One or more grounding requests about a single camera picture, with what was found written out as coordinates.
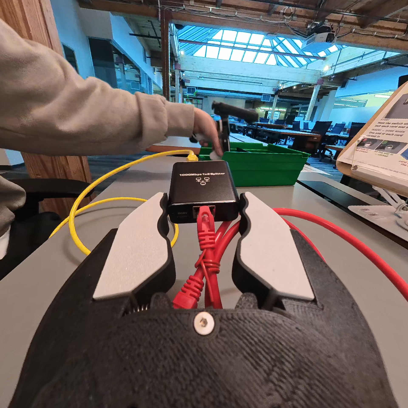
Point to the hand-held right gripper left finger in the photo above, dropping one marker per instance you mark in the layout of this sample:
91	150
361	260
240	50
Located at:
134	255

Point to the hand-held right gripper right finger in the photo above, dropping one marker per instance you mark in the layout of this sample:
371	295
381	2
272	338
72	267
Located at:
274	255

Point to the green plastic bin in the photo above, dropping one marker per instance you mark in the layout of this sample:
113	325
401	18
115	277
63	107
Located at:
255	166

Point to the black ethernet splitter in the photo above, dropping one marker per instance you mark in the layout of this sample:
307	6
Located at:
203	185

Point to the person's left forearm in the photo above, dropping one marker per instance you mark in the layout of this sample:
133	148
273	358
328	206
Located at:
89	108

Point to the person's left hand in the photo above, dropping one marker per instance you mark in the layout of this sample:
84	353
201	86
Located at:
207	131

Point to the black office chair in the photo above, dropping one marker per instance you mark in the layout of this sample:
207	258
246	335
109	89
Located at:
38	210

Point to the white stand base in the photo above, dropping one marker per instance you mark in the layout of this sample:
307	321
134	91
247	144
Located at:
389	220

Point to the instruction sheet board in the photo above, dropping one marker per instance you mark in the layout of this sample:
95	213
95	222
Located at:
382	140

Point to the wooden door panel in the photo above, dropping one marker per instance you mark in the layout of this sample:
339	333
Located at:
51	95

